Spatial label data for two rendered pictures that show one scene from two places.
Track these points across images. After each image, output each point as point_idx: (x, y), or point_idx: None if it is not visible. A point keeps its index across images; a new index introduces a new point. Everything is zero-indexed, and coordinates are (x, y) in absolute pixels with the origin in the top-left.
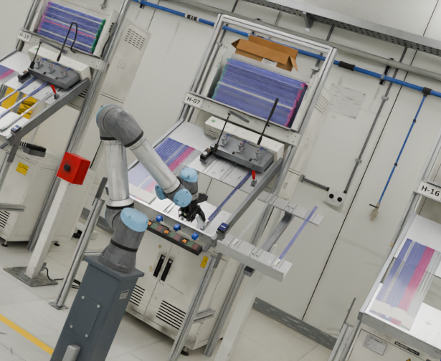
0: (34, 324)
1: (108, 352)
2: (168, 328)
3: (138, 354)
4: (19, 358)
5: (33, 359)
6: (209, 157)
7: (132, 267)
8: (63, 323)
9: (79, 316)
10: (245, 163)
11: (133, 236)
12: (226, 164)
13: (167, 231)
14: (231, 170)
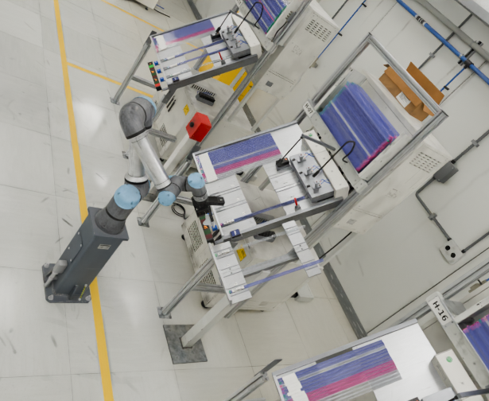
0: None
1: (136, 274)
2: (201, 281)
3: (161, 286)
4: (58, 247)
5: None
6: (283, 166)
7: (113, 231)
8: (129, 236)
9: (73, 245)
10: (304, 187)
11: (117, 209)
12: (293, 179)
13: None
14: (292, 186)
